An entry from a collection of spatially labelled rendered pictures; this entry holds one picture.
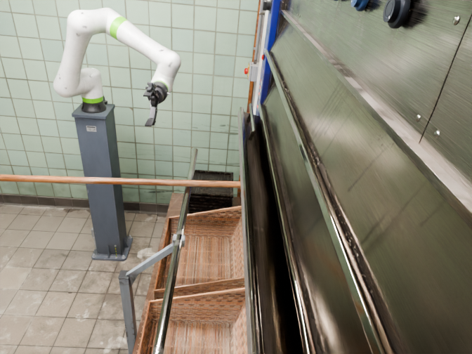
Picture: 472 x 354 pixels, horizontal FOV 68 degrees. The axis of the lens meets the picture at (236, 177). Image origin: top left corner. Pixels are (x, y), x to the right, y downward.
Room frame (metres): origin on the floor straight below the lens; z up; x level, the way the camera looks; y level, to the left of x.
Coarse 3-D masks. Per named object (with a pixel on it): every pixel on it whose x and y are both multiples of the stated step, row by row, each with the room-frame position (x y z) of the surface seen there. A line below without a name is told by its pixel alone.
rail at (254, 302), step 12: (240, 108) 1.66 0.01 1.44; (240, 120) 1.52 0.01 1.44; (240, 132) 1.41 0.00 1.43; (252, 216) 0.81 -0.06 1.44; (252, 228) 0.76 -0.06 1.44; (252, 240) 0.71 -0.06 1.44; (252, 252) 0.66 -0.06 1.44; (252, 264) 0.62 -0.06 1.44; (252, 276) 0.58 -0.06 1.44; (252, 288) 0.54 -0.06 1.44; (252, 300) 0.51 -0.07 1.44; (252, 312) 0.48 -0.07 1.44; (252, 324) 0.45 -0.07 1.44; (252, 336) 0.43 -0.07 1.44; (252, 348) 0.40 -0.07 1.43
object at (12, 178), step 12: (0, 180) 1.20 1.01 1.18; (12, 180) 1.21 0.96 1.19; (24, 180) 1.22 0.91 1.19; (36, 180) 1.22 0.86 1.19; (48, 180) 1.23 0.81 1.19; (60, 180) 1.24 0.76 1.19; (72, 180) 1.24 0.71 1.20; (84, 180) 1.25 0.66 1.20; (96, 180) 1.26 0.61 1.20; (108, 180) 1.27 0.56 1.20; (120, 180) 1.27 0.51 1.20; (132, 180) 1.28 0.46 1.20; (144, 180) 1.29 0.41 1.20; (156, 180) 1.30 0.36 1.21; (168, 180) 1.31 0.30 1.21; (180, 180) 1.32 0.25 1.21; (192, 180) 1.33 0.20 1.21
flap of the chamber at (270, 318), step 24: (240, 144) 1.31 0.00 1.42; (264, 144) 1.38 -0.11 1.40; (240, 168) 1.13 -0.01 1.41; (264, 168) 1.16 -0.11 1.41; (264, 192) 0.99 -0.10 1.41; (264, 216) 0.85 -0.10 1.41; (264, 240) 0.74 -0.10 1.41; (264, 264) 0.65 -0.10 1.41; (264, 288) 0.57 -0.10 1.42; (288, 288) 0.59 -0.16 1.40; (264, 312) 0.50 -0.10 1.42; (288, 312) 0.52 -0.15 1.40; (264, 336) 0.44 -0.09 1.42; (288, 336) 0.46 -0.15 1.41
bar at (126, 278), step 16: (192, 160) 1.56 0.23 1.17; (192, 176) 1.41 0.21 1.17; (176, 240) 0.96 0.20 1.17; (160, 256) 0.97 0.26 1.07; (176, 256) 0.88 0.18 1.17; (128, 272) 0.97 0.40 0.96; (176, 272) 0.81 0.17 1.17; (128, 288) 0.95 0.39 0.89; (128, 304) 0.95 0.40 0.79; (128, 320) 0.95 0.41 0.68; (160, 320) 0.62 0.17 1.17; (128, 336) 0.94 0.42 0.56; (160, 336) 0.57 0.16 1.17; (160, 352) 0.53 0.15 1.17
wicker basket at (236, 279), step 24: (192, 216) 1.62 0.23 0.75; (216, 216) 1.64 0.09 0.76; (240, 216) 1.65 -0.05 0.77; (168, 240) 1.53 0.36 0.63; (216, 240) 1.61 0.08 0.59; (240, 240) 1.48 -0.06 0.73; (168, 264) 1.38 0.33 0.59; (192, 264) 1.40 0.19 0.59; (216, 264) 1.42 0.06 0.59; (240, 264) 1.32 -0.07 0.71; (192, 288) 1.09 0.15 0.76; (216, 288) 1.10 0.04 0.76
